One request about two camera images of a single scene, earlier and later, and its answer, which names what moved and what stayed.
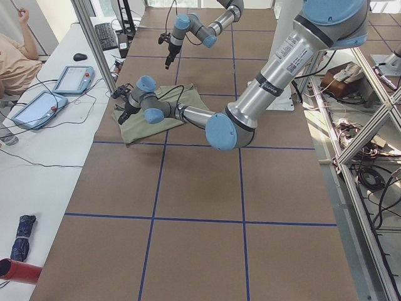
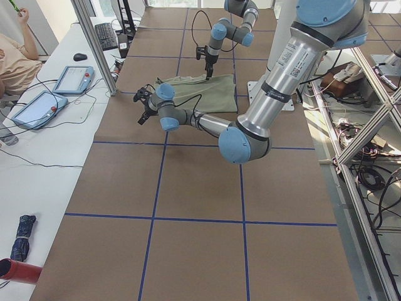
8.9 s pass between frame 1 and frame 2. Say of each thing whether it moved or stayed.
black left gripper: moved
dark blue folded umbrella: stayed
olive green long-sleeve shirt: moved
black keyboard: stayed
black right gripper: moved
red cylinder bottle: stayed
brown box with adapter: stayed
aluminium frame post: stayed
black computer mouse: stayed
